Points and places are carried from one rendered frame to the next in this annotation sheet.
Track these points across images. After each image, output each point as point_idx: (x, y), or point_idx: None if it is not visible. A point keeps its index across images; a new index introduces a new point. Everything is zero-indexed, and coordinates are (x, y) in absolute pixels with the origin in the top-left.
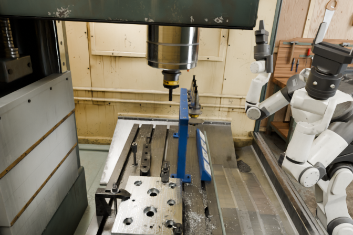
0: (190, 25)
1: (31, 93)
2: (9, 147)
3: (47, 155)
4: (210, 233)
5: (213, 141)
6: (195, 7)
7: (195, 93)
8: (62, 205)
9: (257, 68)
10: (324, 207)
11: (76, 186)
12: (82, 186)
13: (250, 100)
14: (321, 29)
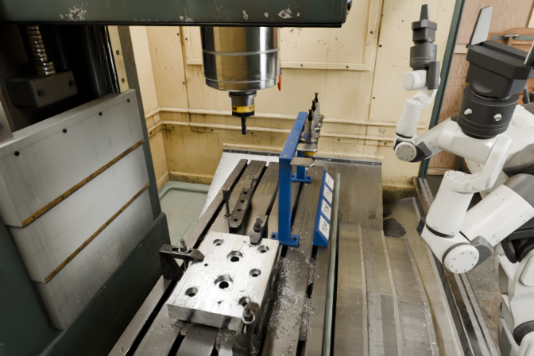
0: (244, 24)
1: (67, 121)
2: (36, 188)
3: (99, 199)
4: (307, 321)
5: (352, 188)
6: None
7: (308, 121)
8: (131, 260)
9: (412, 83)
10: (510, 303)
11: (153, 237)
12: (164, 237)
13: (401, 131)
14: (481, 19)
